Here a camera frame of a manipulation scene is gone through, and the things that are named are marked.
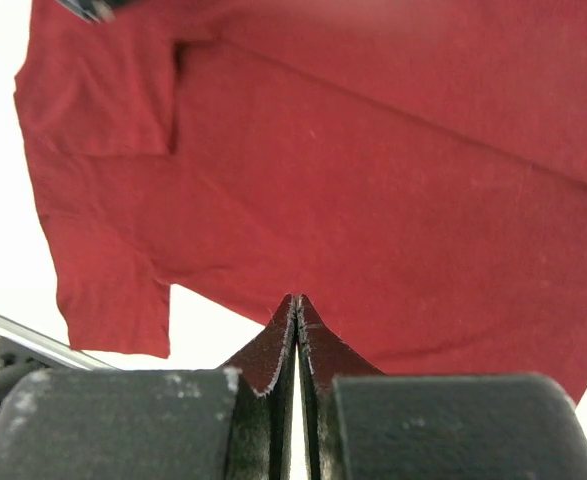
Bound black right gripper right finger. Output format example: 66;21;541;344
295;295;587;479

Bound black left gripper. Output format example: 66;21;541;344
57;0;140;23

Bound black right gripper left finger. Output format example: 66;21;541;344
0;296;295;479

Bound dark red t shirt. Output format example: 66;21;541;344
15;1;587;399

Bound aluminium table edge rail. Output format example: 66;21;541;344
0;315;116;370

